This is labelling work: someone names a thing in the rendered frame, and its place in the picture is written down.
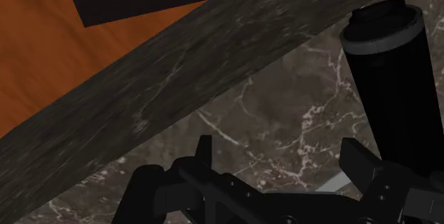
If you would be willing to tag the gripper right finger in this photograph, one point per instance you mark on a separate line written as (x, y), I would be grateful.
(378, 181)

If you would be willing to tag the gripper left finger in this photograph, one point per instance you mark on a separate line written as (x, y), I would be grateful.
(208, 188)

